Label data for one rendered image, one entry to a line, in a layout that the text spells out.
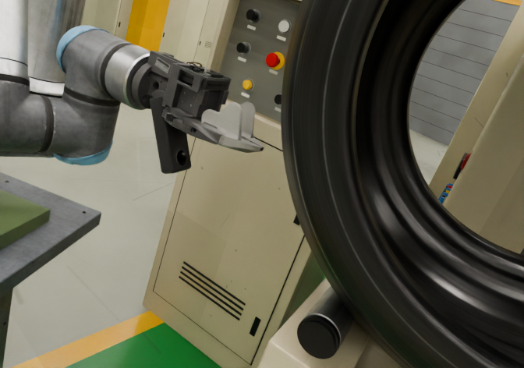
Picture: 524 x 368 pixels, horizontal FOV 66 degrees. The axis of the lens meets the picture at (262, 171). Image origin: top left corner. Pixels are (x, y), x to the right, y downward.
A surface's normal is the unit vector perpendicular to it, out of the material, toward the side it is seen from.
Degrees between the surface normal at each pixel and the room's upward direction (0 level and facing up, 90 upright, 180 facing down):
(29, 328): 0
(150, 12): 90
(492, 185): 90
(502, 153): 90
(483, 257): 80
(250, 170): 90
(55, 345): 0
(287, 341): 0
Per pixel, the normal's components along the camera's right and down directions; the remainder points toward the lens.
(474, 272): -0.41, 0.00
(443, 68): -0.62, 0.07
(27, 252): 0.31, -0.89
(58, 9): 0.59, 0.47
